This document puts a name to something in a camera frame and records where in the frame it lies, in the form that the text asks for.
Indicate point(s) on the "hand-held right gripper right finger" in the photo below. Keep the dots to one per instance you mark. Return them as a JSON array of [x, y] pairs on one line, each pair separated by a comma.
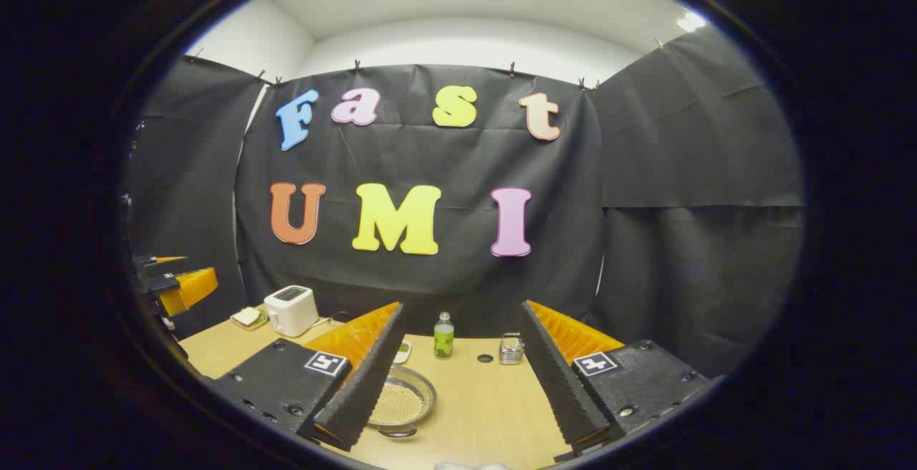
[[559, 384]]

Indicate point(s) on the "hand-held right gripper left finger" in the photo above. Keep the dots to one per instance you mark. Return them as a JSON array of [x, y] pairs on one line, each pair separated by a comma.
[[365, 391]]

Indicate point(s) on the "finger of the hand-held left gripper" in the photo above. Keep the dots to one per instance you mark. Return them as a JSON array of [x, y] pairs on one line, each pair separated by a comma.
[[161, 264], [190, 289]]

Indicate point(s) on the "stainless steel pot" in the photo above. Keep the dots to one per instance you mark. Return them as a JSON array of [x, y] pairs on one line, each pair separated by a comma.
[[428, 391]]

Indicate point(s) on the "pile of soybeans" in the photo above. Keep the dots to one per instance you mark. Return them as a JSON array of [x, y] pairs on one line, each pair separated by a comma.
[[394, 405]]

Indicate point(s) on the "white divided dish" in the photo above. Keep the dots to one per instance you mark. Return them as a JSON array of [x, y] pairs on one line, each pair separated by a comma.
[[405, 352]]

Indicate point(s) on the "sandwich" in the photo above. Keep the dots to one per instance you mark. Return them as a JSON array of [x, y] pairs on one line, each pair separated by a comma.
[[247, 316]]

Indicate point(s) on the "small rectangular plate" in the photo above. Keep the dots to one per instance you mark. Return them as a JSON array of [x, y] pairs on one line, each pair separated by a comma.
[[259, 327]]

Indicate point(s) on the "green label drink bottle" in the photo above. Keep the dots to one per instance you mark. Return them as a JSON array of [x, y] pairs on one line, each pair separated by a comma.
[[443, 341]]

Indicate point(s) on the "white toaster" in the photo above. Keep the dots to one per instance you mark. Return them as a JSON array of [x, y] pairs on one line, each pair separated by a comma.
[[290, 312]]

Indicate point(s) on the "small ceiling light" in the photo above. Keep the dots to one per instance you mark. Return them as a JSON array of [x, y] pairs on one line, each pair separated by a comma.
[[690, 21]]

